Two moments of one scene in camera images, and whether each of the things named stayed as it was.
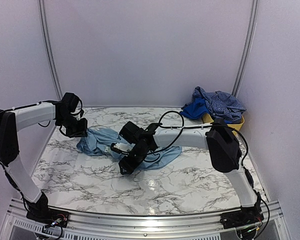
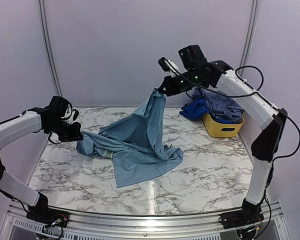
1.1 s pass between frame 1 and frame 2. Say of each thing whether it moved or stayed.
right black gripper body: moved
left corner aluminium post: stayed
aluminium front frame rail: stayed
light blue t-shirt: moved
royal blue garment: stayed
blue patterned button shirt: stayed
